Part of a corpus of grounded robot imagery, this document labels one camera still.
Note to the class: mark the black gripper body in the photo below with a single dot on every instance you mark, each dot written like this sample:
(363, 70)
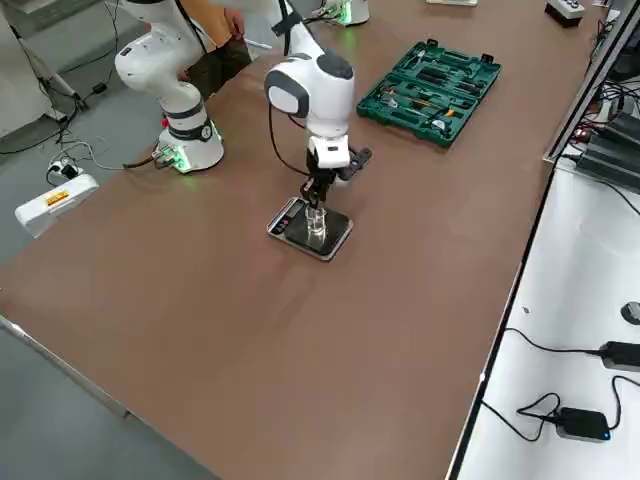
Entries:
(357, 160)

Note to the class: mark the small clear measuring cup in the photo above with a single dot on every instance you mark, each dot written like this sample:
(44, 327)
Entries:
(316, 225)

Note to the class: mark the green plastic toolbox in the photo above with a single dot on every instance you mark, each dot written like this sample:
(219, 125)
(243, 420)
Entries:
(395, 124)

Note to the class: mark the black silver digital scale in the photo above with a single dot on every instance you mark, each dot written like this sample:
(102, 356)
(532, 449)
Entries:
(295, 236)

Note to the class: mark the silver adjustable wrench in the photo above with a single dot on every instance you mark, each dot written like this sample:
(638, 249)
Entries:
(400, 105)

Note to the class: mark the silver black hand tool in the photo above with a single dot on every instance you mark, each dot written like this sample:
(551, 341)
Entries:
(442, 125)

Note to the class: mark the silver nosed pliers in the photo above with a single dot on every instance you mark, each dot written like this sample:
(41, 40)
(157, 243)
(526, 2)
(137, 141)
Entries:
(429, 53)

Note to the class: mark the person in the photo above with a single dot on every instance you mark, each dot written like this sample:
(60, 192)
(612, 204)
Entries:
(220, 60)

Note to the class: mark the white power strip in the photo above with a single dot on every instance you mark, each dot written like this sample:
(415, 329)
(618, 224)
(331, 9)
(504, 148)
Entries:
(65, 170)

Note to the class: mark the black power brick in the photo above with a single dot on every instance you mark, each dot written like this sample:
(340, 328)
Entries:
(610, 160)
(625, 125)

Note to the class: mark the white black button box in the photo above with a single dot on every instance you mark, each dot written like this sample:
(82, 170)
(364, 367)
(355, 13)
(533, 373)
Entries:
(565, 12)

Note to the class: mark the white box yellow label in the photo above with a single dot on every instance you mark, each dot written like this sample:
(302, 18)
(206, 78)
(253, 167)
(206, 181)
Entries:
(50, 210)

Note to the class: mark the grey tripod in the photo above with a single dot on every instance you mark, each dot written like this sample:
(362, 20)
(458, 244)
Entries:
(49, 75)

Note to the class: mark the white cabinet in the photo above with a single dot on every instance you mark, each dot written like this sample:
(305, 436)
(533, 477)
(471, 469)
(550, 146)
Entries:
(20, 90)

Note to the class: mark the dark computer mouse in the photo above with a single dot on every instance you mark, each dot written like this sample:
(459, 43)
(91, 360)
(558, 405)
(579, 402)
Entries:
(631, 313)

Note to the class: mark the black power adapter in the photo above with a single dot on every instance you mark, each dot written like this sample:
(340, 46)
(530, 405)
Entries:
(622, 356)

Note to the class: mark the black adapter blue light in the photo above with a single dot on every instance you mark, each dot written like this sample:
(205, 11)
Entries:
(582, 424)

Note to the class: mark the aluminium frame post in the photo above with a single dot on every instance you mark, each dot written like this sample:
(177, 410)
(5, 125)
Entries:
(590, 80)

